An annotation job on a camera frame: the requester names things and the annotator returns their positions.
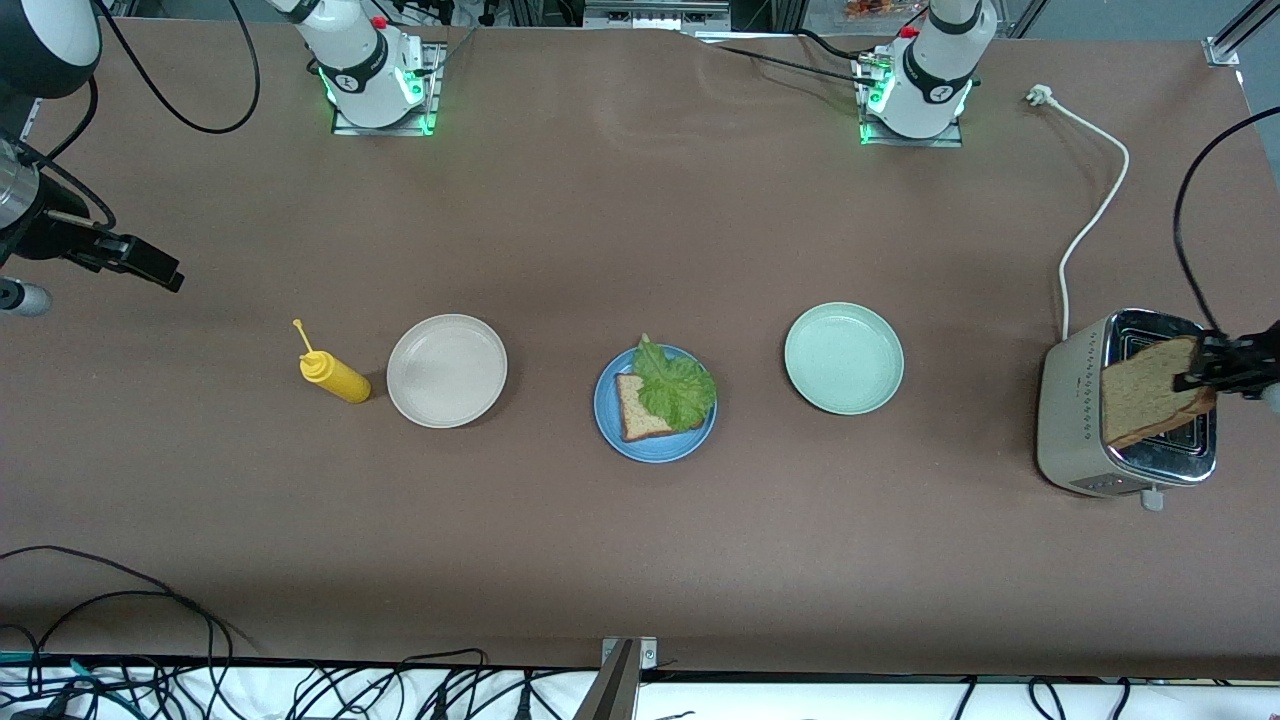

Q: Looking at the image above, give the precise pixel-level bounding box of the brown bread slice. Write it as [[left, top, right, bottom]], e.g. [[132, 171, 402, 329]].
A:
[[1100, 335, 1218, 452], [616, 372, 706, 443]]

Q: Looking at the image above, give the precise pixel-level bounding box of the yellow squeeze bottle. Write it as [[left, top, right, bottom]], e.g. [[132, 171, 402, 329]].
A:
[[292, 318, 373, 405]]

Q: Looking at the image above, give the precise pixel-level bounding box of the green lettuce leaf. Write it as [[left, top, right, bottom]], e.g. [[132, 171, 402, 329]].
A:
[[630, 333, 719, 434]]

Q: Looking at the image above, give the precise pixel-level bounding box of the beige plate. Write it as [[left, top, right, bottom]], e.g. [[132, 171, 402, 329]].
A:
[[386, 313, 509, 430]]

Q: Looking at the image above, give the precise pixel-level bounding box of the green plate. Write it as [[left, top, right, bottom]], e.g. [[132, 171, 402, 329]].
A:
[[784, 301, 906, 416]]

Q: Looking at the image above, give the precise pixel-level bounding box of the blue plate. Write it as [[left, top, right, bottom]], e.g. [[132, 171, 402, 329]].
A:
[[593, 344, 718, 464]]

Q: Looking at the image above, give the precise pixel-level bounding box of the beige chrome toaster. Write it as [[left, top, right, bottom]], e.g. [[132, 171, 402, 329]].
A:
[[1036, 308, 1219, 513]]

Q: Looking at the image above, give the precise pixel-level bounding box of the white shelf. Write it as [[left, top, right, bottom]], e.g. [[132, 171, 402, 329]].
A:
[[0, 655, 1280, 720]]

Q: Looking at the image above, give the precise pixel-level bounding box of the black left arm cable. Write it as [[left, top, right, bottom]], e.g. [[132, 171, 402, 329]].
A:
[[1174, 106, 1280, 339]]

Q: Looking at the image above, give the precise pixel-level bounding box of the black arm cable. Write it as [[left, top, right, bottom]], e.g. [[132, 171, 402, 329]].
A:
[[1174, 106, 1280, 339], [0, 0, 261, 231]]

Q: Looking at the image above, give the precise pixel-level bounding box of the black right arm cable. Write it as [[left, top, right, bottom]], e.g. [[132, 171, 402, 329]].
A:
[[0, 0, 261, 231]]

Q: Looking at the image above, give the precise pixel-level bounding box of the white toaster power cable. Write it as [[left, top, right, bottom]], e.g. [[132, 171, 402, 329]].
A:
[[1025, 84, 1131, 341]]

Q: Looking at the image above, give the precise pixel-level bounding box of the aluminium frame rail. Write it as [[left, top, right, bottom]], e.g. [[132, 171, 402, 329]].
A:
[[1203, 0, 1280, 68]]

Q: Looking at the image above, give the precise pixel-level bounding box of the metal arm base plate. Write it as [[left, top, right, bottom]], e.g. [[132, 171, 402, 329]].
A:
[[332, 42, 446, 137], [855, 50, 966, 149]]

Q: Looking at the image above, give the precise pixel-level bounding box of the black base cable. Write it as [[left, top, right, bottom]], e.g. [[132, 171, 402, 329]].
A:
[[690, 28, 886, 89]]

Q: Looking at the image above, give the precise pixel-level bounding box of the grey metal bracket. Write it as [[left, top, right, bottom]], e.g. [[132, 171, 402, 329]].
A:
[[583, 0, 732, 31]]

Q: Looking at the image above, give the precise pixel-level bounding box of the metal table bracket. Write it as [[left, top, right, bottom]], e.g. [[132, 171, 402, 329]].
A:
[[575, 637, 659, 720]]

